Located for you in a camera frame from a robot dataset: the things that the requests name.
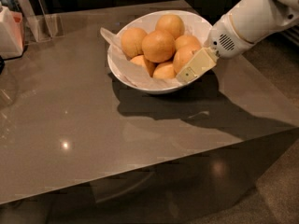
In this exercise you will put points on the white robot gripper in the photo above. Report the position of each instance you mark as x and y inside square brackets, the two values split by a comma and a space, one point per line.
[224, 38]

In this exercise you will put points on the orange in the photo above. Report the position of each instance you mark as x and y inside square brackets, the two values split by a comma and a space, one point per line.
[183, 55]
[164, 71]
[158, 46]
[146, 64]
[131, 41]
[186, 40]
[171, 23]

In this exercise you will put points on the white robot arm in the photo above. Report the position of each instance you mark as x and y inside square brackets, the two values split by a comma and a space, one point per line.
[257, 19]

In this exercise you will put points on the white ceramic bowl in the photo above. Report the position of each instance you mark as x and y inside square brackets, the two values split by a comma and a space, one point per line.
[124, 69]

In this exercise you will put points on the orange at bowl back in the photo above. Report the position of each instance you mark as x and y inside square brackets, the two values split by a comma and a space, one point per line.
[171, 23]

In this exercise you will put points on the white paper liner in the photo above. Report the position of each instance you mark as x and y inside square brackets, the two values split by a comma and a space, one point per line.
[124, 64]

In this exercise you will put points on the white napkin box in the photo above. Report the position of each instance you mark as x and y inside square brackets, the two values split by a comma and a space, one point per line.
[11, 33]

